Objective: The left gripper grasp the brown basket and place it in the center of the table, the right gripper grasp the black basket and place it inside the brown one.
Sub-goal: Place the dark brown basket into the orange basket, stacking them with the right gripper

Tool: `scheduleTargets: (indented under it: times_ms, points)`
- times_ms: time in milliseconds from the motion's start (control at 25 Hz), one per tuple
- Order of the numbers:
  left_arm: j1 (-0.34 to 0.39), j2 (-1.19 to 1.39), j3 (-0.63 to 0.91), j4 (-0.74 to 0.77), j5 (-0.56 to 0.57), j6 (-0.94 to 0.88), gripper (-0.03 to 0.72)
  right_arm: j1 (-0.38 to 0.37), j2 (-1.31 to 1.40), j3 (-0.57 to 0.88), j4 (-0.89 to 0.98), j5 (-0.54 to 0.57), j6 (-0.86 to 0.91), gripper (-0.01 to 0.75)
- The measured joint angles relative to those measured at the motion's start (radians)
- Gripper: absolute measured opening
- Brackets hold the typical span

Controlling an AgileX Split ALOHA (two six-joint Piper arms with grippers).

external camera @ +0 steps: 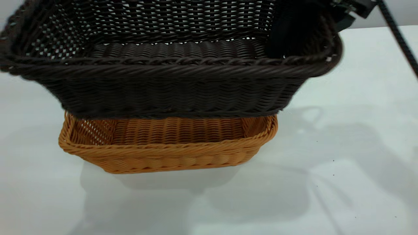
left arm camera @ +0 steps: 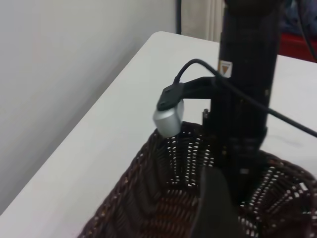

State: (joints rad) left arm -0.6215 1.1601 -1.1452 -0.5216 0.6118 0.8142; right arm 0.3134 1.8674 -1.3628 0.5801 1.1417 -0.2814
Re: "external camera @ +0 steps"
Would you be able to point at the dark brown wicker basket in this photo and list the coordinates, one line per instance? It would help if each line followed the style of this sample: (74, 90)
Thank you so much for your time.
(163, 91)

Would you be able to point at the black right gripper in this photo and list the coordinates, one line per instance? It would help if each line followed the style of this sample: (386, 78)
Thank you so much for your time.
(362, 7)

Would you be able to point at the orange wicker basket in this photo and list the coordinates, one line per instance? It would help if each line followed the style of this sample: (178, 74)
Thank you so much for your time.
(163, 153)

